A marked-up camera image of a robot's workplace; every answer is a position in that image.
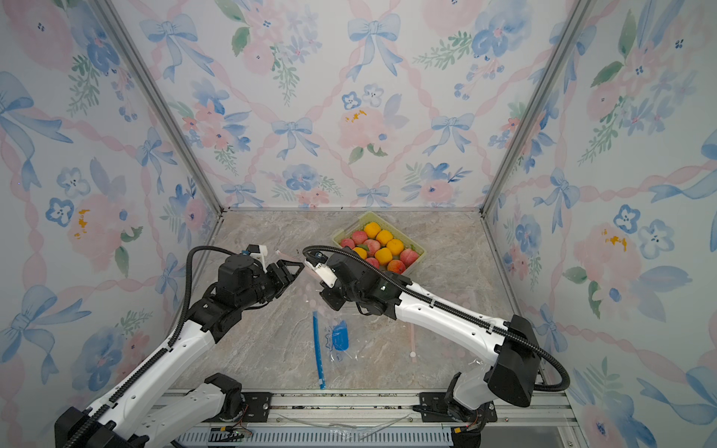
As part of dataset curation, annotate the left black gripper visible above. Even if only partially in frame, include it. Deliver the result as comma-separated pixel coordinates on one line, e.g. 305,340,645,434
241,258,305,311

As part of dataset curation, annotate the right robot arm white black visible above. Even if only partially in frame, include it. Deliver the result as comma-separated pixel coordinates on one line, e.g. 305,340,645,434
305,251,541,421

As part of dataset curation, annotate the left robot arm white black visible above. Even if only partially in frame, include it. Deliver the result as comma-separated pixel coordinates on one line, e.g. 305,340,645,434
54,245,304,447

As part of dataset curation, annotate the pink peach lower centre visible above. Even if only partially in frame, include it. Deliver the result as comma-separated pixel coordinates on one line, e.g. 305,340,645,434
365,257,381,269

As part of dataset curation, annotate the pink peach green leaf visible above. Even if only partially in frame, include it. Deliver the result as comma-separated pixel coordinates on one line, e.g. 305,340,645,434
362,239,382,257

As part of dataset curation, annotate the pink peach upper left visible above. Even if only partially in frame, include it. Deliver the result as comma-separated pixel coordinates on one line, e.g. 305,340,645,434
351,230,369,246

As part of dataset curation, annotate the yellow peach top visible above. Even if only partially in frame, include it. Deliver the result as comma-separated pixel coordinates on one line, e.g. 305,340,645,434
363,222,382,239

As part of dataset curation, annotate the blue zipper clear bag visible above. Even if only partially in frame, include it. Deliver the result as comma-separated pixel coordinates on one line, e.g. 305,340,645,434
311,306,372,390

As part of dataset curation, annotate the light green plastic basket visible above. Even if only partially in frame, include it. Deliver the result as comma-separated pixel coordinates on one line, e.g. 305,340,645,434
332,212,427,276

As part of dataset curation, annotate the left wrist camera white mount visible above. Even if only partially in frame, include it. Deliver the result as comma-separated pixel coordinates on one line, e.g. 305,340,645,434
244,245,268,270

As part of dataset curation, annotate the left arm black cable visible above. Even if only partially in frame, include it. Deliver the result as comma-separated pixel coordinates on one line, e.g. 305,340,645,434
60,245,236,448

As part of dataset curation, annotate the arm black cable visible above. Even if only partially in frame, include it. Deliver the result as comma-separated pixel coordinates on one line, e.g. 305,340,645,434
60,245,236,448
301,245,571,392

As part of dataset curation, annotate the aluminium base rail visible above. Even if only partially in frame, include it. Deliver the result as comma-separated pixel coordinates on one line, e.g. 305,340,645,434
100,387,589,448

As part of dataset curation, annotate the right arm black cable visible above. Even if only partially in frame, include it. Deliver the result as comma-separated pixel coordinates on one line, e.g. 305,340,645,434
301,245,571,392

